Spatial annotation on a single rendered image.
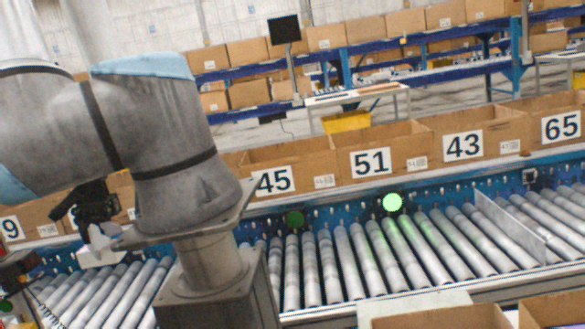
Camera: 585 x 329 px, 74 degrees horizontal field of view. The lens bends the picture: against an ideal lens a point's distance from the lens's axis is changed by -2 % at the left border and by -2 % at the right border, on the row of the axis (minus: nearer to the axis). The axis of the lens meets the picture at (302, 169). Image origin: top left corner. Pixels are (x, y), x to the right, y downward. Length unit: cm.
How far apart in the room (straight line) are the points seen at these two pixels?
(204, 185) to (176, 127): 10
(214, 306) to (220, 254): 9
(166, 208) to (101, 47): 41
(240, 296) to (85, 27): 61
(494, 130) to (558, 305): 87
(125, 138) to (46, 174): 12
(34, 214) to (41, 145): 135
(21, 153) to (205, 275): 34
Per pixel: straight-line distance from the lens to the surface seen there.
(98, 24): 93
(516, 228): 145
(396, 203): 161
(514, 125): 178
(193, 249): 72
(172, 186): 65
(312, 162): 159
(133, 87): 64
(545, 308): 105
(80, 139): 64
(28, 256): 122
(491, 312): 101
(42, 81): 68
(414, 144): 164
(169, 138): 64
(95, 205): 108
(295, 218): 158
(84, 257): 116
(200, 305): 73
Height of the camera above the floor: 145
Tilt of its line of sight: 17 degrees down
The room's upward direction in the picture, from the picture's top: 11 degrees counter-clockwise
